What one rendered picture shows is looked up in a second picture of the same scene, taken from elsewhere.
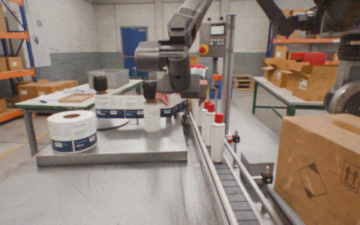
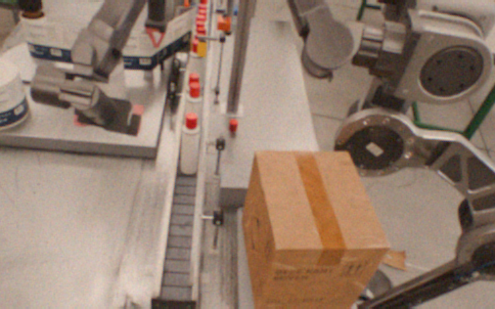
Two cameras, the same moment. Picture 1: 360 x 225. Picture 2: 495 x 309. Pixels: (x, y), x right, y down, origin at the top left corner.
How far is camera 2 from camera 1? 50 cm
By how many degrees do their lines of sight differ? 30
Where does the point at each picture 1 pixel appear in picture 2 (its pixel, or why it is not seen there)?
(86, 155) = (13, 137)
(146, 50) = (44, 86)
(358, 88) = (370, 122)
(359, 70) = not seen: hidden behind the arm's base
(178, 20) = (83, 51)
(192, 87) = (116, 122)
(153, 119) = (112, 87)
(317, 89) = not seen: hidden behind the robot
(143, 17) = not seen: outside the picture
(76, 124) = not seen: outside the picture
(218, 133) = (188, 142)
